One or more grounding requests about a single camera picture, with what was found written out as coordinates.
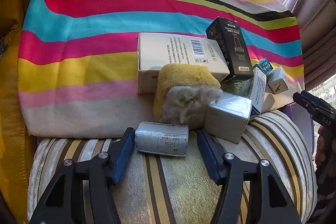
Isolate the grey plastic bag roll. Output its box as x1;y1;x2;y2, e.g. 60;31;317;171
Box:
135;122;189;157

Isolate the person's hand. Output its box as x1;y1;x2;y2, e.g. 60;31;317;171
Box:
314;126;335;222

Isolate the purple cardboard box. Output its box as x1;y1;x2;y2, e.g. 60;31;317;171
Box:
280;102;314;155

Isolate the small white box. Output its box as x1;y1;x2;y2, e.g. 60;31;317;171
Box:
268;67;289;94

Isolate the white blue medicine box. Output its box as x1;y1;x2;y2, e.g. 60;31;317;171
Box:
240;67;266;117

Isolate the yellow leather sofa cushion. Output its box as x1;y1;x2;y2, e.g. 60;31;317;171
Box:
1;0;37;223

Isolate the dark green small box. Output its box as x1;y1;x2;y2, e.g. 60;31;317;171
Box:
252;58;273;76

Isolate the silver grey cube box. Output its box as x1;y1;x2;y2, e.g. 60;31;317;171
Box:
205;92;252;144

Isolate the black product box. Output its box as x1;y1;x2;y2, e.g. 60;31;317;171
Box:
206;17;253;82

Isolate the pink drape curtain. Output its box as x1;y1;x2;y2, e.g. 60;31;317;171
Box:
278;0;335;90

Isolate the yellow sponge with fluff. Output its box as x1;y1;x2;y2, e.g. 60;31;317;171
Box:
153;64;223;130

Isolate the rainbow striped cloth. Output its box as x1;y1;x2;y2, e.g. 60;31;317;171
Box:
18;0;305;138

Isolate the white barcode box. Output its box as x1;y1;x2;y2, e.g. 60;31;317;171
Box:
137;32;230;94

